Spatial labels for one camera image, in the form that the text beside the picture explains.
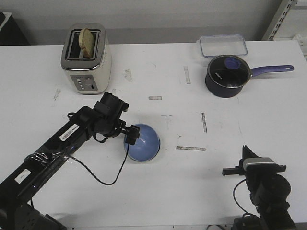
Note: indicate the grey metal shelf upright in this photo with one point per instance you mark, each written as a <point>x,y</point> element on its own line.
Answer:
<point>289,22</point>

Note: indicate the blue plastic bowl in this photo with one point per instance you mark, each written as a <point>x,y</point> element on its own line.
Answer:
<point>146,146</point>

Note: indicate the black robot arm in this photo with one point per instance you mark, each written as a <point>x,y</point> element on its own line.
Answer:
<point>268,193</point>
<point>22,184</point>

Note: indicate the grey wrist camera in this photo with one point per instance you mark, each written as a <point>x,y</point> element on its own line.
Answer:
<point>258,161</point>

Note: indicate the clear plastic food container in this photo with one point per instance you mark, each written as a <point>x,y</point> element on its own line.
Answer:
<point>223,44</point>

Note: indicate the cream two-slot toaster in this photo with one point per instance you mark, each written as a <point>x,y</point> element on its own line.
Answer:
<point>87,75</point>

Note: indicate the glass saucepan lid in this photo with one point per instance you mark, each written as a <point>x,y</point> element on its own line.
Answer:
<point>229,71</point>

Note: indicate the dark blue saucepan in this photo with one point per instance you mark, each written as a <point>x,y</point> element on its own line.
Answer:
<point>224,92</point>

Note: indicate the toast slice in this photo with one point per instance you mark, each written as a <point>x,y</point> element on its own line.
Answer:
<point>86,42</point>

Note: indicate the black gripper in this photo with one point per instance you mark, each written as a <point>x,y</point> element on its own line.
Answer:
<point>248,153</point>
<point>111,129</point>

